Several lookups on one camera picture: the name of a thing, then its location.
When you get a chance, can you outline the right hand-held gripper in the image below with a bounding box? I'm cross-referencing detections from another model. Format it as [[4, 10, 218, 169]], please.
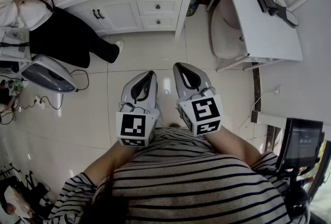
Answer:
[[172, 62, 223, 137]]

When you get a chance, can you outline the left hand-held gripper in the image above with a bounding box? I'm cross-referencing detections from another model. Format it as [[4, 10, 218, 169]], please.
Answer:
[[115, 70, 160, 148]]

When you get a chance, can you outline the white cabinet drawer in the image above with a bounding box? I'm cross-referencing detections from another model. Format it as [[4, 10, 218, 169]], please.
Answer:
[[139, 15, 180, 31], [136, 0, 184, 17]]

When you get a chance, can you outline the person's right forearm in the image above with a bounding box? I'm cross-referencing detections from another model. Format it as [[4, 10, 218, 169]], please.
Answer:
[[205, 126, 263, 167]]

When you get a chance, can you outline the person's left forearm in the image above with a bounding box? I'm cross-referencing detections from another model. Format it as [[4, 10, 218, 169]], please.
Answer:
[[83, 139, 139, 186]]

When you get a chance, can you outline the person's striped shirt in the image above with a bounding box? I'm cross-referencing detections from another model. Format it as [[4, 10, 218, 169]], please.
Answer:
[[48, 126, 302, 224]]

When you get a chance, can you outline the white chair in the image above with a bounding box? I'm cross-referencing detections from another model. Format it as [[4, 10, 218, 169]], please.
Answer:
[[210, 0, 250, 59]]

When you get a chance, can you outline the white cabinet door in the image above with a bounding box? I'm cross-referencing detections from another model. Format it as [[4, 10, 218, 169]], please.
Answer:
[[99, 0, 143, 35], [72, 7, 107, 36]]

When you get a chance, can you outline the black mesh trash bin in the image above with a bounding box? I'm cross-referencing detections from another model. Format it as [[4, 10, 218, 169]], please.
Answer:
[[186, 0, 204, 18]]

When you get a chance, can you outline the white side table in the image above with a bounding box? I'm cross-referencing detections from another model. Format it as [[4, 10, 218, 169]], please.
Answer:
[[206, 0, 304, 72]]

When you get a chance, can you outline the black monitor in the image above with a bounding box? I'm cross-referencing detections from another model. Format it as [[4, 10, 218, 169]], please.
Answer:
[[275, 117, 325, 171]]

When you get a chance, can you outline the grey dome appliance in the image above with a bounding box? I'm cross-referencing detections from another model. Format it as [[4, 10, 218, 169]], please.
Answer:
[[20, 54, 78, 94]]

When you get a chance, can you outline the white power strip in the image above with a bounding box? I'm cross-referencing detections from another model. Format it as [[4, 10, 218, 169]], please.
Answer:
[[34, 95, 46, 109]]

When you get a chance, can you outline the black tripod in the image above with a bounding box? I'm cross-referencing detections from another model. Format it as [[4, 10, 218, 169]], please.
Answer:
[[279, 160, 321, 220]]

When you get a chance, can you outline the black oval device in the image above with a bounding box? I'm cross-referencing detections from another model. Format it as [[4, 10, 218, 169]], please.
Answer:
[[268, 2, 299, 29]]

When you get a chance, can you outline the white trolley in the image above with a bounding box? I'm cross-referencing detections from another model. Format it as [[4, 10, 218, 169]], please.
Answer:
[[0, 25, 33, 66]]

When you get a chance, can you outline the pile of black equipment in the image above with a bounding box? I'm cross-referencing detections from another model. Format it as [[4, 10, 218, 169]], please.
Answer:
[[0, 163, 50, 221]]

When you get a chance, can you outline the white cable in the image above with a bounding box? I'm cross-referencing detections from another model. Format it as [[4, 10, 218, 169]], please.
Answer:
[[239, 89, 276, 138]]

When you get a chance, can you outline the black appliance cable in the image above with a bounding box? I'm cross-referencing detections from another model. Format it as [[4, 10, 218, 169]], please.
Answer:
[[71, 69, 90, 93]]

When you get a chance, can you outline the black power cable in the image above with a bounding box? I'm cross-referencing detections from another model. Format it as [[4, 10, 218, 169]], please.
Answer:
[[0, 93, 64, 125]]

